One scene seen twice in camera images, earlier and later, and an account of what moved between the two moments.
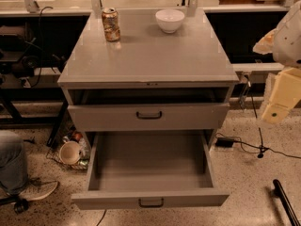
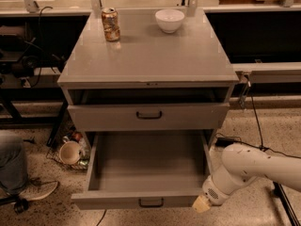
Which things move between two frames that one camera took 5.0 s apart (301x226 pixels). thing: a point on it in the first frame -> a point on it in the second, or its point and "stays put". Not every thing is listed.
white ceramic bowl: (169, 20) stays put
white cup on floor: (70, 153) stays put
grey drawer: (151, 169) stays put
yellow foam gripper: (288, 44) -> (213, 191)
